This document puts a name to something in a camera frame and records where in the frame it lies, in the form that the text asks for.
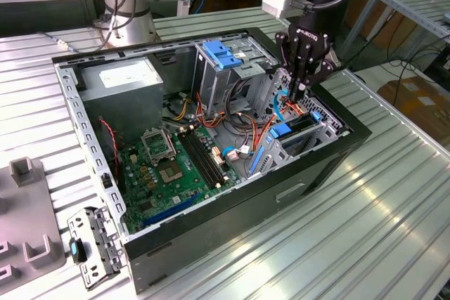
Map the red orange wire bundle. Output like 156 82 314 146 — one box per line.
194 91 229 129

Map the green motherboard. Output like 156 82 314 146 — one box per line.
117 124 240 236

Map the yellow orange wire bundle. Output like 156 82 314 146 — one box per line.
171 97 193 122

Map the black blue bracket latch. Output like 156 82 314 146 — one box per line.
68 237 88 265

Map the silver slot retention bracket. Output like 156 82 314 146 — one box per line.
66 206 128 291

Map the blue data wire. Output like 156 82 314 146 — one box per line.
273 88 293 126
220 145 255 160

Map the black case fan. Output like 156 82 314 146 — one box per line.
94 117 126 195

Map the metal slat side table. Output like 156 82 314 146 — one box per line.
337 0 450 65

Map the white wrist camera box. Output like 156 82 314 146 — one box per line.
262 0 312 19

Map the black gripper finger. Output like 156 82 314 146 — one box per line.
298 44 340 100
275 31 304 99

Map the CPU socket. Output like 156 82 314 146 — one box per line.
157 161 184 185

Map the red black twisted wire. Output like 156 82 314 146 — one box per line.
98 118 123 174

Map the hard disk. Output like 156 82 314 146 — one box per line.
247 110 321 175

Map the grey power supply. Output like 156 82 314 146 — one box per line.
77 56 165 146

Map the silver optical drive cage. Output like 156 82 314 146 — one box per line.
191 34 281 120

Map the orange yellow power wire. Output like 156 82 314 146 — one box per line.
256 98 309 148

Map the blue drive latch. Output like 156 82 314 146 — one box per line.
202 40 243 69

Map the grey parts rack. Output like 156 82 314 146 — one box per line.
0 157 68 283

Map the metal socket cover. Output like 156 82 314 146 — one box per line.
140 128 176 168

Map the silver disk bay cage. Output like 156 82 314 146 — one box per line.
245 67 354 178

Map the black RAM slot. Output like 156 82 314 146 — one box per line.
184 127 226 185
176 130 218 190

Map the flat cardboard box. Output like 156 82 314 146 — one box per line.
376 75 450 143

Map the black PC case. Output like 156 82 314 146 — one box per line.
51 27 373 296

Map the blue expansion slot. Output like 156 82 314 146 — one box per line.
142 193 201 228

